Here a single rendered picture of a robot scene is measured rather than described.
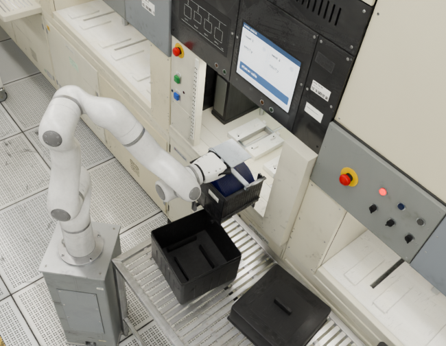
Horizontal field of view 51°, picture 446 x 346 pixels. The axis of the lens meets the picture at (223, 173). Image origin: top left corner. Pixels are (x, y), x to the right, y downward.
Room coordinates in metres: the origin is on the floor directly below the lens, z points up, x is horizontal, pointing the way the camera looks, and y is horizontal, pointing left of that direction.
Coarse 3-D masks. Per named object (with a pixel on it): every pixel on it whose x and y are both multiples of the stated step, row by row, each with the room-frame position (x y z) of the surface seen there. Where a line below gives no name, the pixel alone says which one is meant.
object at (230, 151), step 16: (224, 144) 1.29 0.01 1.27; (224, 160) 1.21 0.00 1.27; (240, 160) 1.22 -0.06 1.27; (240, 176) 1.21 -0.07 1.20; (208, 192) 1.17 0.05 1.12; (240, 192) 1.15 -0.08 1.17; (256, 192) 1.23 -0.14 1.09; (208, 208) 1.17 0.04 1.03; (224, 208) 1.11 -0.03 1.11; (240, 208) 1.17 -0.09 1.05
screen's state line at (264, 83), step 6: (240, 60) 1.48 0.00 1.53; (240, 66) 1.48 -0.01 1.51; (246, 66) 1.45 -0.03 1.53; (246, 72) 1.45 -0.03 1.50; (252, 72) 1.43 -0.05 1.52; (258, 78) 1.41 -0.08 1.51; (264, 84) 1.38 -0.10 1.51; (270, 84) 1.36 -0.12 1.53; (270, 90) 1.36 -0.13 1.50; (276, 90) 1.34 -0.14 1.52; (276, 96) 1.34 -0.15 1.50; (282, 96) 1.32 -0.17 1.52
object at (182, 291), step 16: (176, 224) 1.15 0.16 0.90; (192, 224) 1.20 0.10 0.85; (208, 224) 1.23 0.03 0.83; (160, 240) 1.10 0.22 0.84; (176, 240) 1.15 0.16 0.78; (192, 240) 1.17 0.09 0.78; (208, 240) 1.18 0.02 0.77; (224, 240) 1.12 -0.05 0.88; (160, 256) 1.01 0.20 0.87; (176, 256) 1.08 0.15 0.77; (192, 256) 1.09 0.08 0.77; (208, 256) 1.09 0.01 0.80; (224, 256) 1.11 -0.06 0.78; (240, 256) 1.02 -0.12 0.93; (176, 272) 1.00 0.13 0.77; (192, 272) 1.02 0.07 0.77; (208, 272) 0.93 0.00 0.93; (224, 272) 0.98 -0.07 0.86; (176, 288) 0.89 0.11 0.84; (192, 288) 0.89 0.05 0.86; (208, 288) 0.94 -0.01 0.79
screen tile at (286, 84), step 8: (272, 56) 1.38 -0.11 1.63; (272, 64) 1.37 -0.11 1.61; (280, 64) 1.35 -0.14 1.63; (288, 64) 1.32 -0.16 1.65; (272, 72) 1.37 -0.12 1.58; (288, 72) 1.32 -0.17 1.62; (272, 80) 1.36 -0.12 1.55; (280, 80) 1.34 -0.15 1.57; (288, 80) 1.31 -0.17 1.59; (288, 88) 1.31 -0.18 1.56
